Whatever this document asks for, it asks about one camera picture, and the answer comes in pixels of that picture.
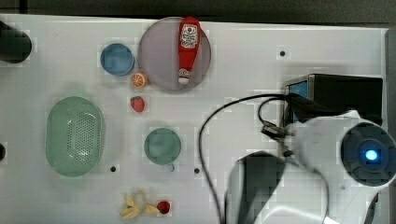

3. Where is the green cup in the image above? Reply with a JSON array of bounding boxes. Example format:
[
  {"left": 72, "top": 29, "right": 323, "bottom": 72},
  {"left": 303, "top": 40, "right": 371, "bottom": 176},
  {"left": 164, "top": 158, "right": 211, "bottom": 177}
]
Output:
[{"left": 144, "top": 128, "right": 182, "bottom": 172}]

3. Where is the red ketchup bottle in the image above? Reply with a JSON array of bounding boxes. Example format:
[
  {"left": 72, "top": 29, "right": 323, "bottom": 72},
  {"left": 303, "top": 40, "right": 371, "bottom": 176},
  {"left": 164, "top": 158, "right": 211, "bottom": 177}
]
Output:
[{"left": 177, "top": 17, "right": 201, "bottom": 85}]

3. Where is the peeled banana toy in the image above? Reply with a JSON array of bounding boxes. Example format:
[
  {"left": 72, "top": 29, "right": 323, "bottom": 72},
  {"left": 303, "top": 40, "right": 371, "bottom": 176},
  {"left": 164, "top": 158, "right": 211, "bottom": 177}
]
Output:
[{"left": 120, "top": 189, "right": 160, "bottom": 219}]

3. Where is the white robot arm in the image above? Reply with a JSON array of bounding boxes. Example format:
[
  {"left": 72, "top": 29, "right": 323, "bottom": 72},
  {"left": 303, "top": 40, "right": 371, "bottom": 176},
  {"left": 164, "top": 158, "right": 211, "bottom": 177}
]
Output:
[{"left": 225, "top": 111, "right": 395, "bottom": 224}]

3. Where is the black toaster oven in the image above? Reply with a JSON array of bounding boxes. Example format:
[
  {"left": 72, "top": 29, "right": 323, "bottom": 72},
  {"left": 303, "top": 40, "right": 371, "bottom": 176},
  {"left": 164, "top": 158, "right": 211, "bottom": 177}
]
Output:
[{"left": 284, "top": 74, "right": 383, "bottom": 125}]

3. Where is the blue bowl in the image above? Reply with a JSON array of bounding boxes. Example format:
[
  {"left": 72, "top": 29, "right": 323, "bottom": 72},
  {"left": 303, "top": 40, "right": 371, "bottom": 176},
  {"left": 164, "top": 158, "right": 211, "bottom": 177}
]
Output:
[{"left": 100, "top": 43, "right": 135, "bottom": 77}]

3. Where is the small red fruit toy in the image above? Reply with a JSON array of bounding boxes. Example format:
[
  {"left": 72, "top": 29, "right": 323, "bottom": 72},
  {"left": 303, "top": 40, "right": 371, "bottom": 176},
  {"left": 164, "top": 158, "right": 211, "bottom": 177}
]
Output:
[{"left": 157, "top": 201, "right": 171, "bottom": 215}]

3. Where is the black cylinder post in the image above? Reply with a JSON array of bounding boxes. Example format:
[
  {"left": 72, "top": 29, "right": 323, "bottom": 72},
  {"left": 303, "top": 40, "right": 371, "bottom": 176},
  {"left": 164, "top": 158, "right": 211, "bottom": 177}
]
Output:
[{"left": 0, "top": 21, "right": 32, "bottom": 63}]

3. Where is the orange slice toy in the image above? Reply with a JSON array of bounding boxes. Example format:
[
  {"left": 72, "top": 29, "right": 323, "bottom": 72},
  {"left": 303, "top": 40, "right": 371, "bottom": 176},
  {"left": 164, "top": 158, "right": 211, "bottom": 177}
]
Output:
[{"left": 131, "top": 72, "right": 149, "bottom": 88}]

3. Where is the grey round plate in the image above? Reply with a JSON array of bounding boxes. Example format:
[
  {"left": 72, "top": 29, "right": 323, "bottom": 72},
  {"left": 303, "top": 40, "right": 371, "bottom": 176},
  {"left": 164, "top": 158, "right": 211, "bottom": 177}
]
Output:
[{"left": 138, "top": 17, "right": 211, "bottom": 92}]

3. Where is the red strawberry toy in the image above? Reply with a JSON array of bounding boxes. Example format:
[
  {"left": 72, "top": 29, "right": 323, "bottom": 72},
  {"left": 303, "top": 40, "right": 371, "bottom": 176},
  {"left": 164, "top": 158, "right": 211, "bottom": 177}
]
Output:
[{"left": 130, "top": 96, "right": 145, "bottom": 113}]

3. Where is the black cable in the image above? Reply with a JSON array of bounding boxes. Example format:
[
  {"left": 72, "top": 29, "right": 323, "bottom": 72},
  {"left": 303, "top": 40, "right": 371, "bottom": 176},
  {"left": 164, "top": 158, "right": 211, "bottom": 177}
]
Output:
[{"left": 198, "top": 92, "right": 300, "bottom": 224}]

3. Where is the green perforated basket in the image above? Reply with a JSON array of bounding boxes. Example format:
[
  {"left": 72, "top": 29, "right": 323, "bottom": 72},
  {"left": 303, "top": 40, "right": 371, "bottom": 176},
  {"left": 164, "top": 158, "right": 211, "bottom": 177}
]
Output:
[{"left": 46, "top": 96, "right": 105, "bottom": 177}]

